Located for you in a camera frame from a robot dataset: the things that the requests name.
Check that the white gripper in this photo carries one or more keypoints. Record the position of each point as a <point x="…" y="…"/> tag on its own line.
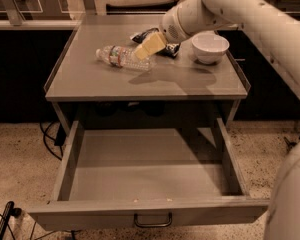
<point x="170" y="25"/>

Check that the clear plastic water bottle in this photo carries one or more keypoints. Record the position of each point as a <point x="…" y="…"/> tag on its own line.
<point x="123" y="58"/>

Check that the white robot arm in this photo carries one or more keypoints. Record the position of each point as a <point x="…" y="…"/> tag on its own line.
<point x="278" y="35"/>

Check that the open grey top drawer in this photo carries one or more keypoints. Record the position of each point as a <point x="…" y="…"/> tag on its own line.
<point x="106" y="176"/>

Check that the blue crumpled chip bag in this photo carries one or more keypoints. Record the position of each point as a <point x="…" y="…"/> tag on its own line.
<point x="171" y="50"/>

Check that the dark chair back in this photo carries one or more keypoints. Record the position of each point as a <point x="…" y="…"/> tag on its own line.
<point x="148" y="8"/>

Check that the grey metal cabinet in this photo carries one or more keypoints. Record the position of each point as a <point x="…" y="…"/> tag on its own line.
<point x="81" y="78"/>

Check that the white ceramic bowl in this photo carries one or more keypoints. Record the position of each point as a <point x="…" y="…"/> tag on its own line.
<point x="209" y="48"/>

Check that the white horizontal rail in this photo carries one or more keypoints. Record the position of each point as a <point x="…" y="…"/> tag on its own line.
<point x="33" y="24"/>

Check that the black drawer handle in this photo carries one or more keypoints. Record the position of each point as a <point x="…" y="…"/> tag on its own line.
<point x="153" y="221"/>

